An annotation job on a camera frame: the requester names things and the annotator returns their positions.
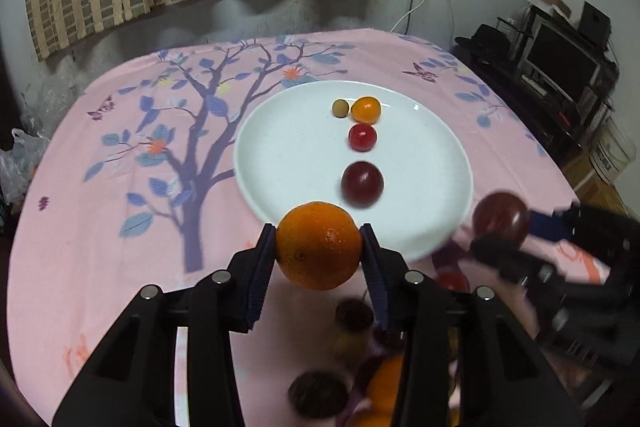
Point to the black computer monitor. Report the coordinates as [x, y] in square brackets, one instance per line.
[562, 57]

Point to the white plastic bucket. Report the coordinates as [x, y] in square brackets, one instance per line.
[611, 152]

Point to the black hat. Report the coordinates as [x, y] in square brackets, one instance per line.
[482, 41]

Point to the large orange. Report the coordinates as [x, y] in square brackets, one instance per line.
[318, 246]
[386, 382]

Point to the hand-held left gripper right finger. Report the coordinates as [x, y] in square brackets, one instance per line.
[373, 267]

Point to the black speaker box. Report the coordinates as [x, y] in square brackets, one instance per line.
[595, 23]

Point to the black media stand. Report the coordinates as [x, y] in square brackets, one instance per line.
[540, 117]

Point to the dark red cherry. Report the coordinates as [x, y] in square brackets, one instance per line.
[355, 313]

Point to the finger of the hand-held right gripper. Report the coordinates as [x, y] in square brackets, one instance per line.
[547, 226]
[510, 262]

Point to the clear plastic bag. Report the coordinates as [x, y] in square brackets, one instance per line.
[20, 167]

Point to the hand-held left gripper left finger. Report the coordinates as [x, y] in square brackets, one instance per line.
[260, 267]

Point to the red cherry tomato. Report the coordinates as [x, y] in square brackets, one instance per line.
[452, 281]
[362, 137]

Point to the dark red plum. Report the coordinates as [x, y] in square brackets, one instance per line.
[362, 184]
[501, 217]

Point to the white oval plate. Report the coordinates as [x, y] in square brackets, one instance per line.
[290, 157]

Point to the pink printed tablecloth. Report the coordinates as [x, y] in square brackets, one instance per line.
[125, 157]

